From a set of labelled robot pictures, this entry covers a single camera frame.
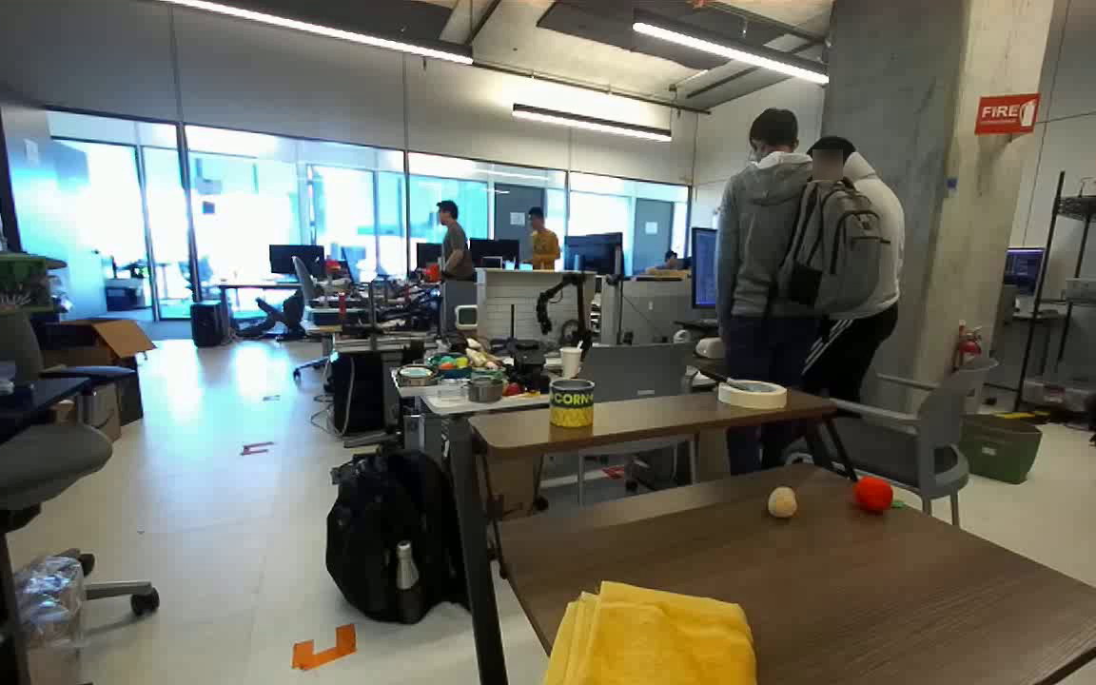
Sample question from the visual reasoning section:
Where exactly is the person in white top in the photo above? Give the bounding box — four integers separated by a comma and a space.
803, 138, 904, 400

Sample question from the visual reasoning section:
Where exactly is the beige potato toy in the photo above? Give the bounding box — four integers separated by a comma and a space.
765, 487, 799, 523

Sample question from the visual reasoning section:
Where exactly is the person in grey hoodie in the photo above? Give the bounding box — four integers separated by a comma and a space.
711, 108, 843, 475

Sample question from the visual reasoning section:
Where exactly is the black office chair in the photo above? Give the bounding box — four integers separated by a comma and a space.
0, 310, 165, 623

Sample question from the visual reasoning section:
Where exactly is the white tape roll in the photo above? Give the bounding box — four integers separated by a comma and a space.
715, 376, 786, 412

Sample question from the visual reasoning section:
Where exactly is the yellow terry towel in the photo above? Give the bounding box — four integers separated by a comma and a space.
543, 581, 756, 685

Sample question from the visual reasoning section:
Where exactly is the yellow green jar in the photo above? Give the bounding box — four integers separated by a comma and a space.
549, 376, 592, 432

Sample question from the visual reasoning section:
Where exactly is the red tomato toy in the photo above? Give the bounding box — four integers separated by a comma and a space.
852, 475, 895, 515

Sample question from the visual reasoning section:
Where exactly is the black backpack on floor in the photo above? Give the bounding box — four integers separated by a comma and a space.
323, 448, 464, 623

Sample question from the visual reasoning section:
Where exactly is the grey backpack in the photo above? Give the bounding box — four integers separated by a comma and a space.
776, 173, 889, 316

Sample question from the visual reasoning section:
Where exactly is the cardboard box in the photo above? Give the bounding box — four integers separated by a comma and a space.
42, 319, 152, 421

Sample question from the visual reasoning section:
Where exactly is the red wall sign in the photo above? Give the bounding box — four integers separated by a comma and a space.
975, 94, 1037, 138

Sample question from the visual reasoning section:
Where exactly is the green bin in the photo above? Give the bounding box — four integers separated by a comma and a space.
964, 415, 1043, 484

